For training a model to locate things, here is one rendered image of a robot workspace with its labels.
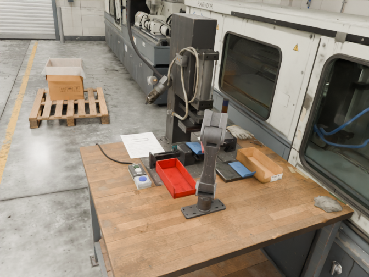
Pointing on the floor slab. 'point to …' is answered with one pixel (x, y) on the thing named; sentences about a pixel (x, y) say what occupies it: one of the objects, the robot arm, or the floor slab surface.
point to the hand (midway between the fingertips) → (203, 151)
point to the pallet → (35, 116)
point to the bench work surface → (200, 221)
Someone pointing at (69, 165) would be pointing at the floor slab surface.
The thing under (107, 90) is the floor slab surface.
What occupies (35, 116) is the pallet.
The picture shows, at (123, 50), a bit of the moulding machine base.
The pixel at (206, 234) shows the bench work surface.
